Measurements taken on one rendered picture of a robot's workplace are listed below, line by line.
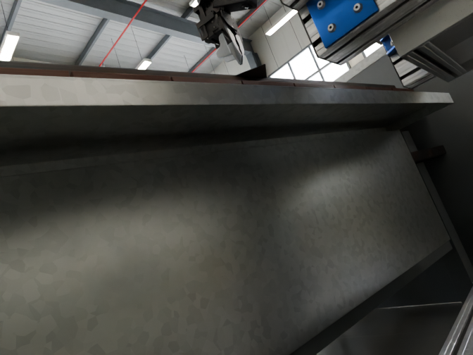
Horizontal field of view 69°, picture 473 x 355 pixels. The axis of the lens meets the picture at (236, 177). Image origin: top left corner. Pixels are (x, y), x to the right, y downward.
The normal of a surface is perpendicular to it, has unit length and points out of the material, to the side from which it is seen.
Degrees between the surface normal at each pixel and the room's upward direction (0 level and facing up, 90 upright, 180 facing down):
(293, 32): 90
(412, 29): 90
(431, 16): 90
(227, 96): 90
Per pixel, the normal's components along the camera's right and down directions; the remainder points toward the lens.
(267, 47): -0.67, 0.09
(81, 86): 0.56, -0.35
